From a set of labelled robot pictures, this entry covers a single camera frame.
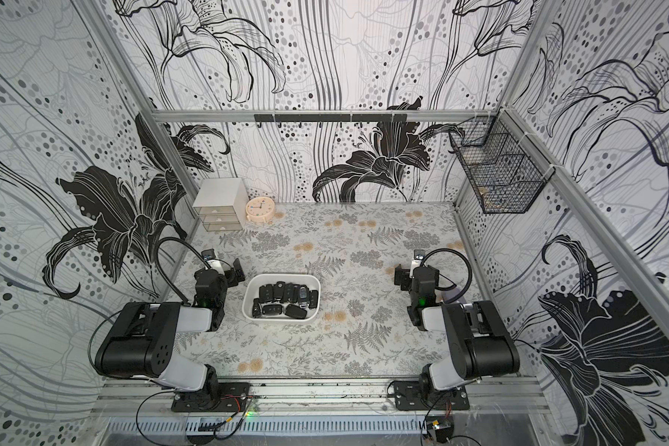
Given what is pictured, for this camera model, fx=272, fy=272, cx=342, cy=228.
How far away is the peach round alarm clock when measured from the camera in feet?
3.71

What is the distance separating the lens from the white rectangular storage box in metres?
0.88

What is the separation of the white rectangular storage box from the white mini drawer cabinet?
293 mm
